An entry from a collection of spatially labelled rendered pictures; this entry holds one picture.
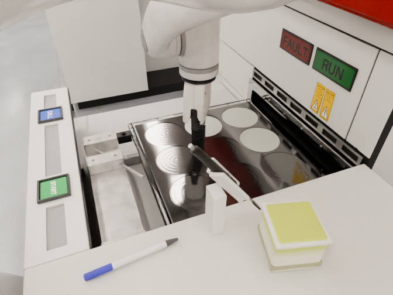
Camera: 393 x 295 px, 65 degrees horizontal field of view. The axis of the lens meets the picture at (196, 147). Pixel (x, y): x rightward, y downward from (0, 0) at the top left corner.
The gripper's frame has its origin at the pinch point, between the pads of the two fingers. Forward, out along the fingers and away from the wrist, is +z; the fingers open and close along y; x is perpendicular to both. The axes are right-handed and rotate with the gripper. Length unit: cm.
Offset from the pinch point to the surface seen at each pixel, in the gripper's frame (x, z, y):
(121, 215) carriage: -10.4, 4.1, 25.1
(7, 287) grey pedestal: -27.0, 10.3, 40.6
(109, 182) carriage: -16.5, 4.1, 17.3
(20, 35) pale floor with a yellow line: -286, 90, -277
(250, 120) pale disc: 12.2, 2.0, -10.9
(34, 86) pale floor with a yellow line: -189, 91, -161
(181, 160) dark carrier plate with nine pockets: -2.2, 2.2, 8.5
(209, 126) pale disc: 1.8, 1.9, -5.8
